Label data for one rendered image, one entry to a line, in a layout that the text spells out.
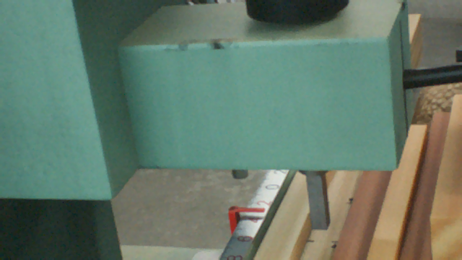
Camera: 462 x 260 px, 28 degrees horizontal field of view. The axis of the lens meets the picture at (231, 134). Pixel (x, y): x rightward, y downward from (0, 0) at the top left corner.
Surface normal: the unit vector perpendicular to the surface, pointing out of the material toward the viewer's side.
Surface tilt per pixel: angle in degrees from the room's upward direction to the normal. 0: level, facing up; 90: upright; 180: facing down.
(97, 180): 90
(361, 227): 0
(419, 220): 0
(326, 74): 90
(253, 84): 90
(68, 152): 90
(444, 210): 0
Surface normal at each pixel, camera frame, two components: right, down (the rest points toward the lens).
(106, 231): 0.95, 0.00
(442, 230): -0.28, 0.41
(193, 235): -0.13, -0.91
